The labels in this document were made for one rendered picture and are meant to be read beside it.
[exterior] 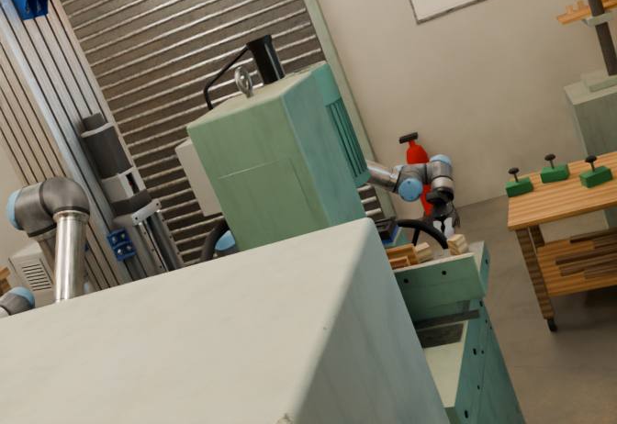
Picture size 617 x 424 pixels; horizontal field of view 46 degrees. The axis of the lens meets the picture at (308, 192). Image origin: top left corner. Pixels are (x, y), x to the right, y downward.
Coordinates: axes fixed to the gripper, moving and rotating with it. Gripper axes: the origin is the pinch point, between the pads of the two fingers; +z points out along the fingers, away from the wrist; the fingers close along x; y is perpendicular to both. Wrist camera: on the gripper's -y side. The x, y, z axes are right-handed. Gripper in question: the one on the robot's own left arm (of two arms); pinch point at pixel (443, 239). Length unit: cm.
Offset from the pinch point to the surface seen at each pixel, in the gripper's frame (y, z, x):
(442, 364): -29, 58, -6
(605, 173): 70, -69, -49
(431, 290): -26.9, 36.0, -3.5
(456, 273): -29.4, 34.5, -11.1
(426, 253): -21.3, 20.1, -1.0
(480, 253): -21.8, 24.5, -15.7
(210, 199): -84, 41, 25
